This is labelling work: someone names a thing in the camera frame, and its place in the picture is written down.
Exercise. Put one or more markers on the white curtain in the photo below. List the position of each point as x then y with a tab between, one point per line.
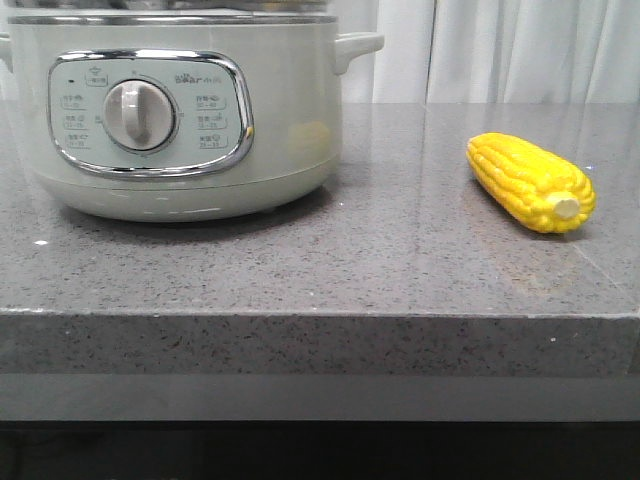
452	51

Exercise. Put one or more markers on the yellow corn cob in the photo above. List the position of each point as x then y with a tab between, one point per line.
541	190

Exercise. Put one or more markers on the beige pot control knob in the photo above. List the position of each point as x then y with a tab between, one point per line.
138	115

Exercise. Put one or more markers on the pale green electric cooking pot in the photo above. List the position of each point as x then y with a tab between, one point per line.
257	102

